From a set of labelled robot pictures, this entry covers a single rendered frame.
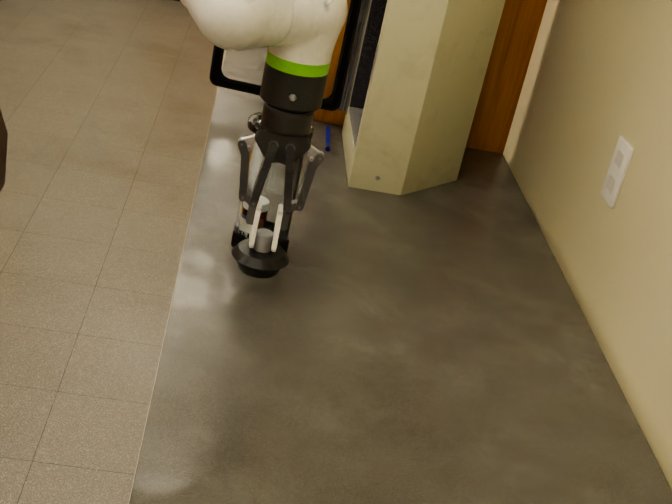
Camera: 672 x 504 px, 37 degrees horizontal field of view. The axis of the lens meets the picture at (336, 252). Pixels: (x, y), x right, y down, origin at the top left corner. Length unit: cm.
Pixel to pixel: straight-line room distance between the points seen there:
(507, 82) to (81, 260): 176
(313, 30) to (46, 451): 162
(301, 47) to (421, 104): 63
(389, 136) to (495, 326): 53
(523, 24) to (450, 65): 39
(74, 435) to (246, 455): 156
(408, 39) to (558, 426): 84
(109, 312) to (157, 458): 210
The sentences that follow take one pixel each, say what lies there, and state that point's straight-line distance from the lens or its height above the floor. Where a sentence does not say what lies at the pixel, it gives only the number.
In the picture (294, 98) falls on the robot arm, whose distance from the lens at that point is 145.
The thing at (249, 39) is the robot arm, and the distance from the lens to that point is 136.
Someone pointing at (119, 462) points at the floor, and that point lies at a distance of 273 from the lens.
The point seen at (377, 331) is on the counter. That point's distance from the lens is 158.
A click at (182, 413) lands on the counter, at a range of 133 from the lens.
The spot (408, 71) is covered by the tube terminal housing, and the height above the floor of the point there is 120.
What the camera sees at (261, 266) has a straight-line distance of 157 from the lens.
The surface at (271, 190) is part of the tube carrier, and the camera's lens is 167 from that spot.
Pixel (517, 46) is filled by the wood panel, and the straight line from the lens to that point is 242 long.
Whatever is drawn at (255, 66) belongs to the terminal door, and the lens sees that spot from 234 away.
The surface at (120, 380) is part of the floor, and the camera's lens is 302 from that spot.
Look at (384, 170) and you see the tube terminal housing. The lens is 207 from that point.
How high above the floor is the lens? 172
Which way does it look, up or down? 26 degrees down
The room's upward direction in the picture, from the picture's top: 12 degrees clockwise
